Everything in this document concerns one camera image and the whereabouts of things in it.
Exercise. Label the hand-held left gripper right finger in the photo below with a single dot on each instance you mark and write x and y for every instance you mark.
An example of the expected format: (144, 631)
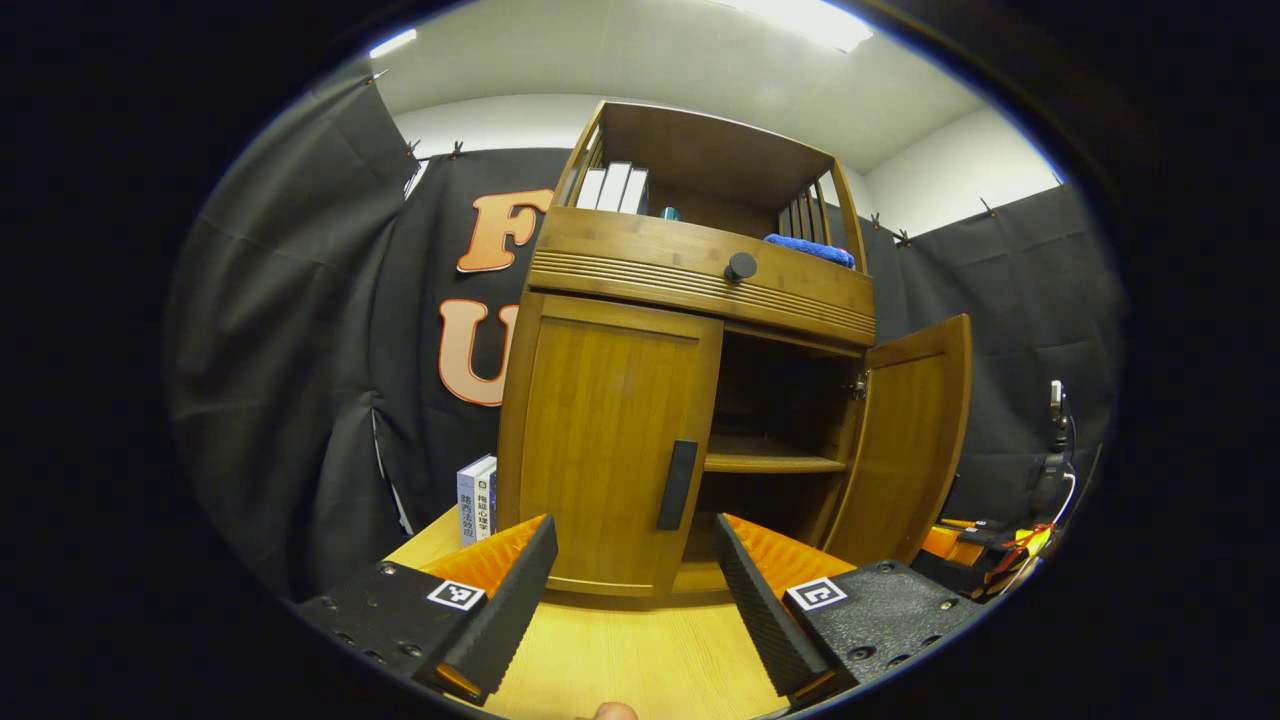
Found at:
(765, 620)

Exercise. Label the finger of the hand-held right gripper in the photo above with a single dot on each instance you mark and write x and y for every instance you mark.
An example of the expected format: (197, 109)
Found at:
(945, 545)

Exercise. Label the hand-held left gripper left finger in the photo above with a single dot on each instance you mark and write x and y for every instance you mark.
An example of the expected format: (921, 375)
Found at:
(505, 620)

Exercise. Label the wooden shoe cabinet door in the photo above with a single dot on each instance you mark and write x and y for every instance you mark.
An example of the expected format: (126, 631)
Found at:
(905, 450)
(600, 440)

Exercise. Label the wooden double-door shoe cabinet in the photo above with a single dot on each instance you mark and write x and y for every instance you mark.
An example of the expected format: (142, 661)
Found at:
(700, 150)

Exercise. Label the wooden cabinet shelf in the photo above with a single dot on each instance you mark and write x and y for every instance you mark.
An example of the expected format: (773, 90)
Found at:
(770, 462)

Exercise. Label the metal door hinge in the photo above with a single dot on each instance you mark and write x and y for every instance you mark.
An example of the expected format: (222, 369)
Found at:
(859, 386)

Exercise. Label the wooden cabinet drawer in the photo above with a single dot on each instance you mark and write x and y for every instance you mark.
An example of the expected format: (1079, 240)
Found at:
(640, 255)

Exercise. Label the white and blue book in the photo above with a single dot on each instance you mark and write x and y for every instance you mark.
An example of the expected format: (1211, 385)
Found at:
(470, 510)
(490, 500)

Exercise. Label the blue towel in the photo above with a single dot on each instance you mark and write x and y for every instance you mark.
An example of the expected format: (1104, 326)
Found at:
(810, 250)

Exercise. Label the black round drawer knob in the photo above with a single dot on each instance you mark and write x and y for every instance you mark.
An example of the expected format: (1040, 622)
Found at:
(741, 267)

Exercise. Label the small ceiling light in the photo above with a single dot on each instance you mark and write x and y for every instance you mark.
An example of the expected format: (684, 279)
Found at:
(392, 43)

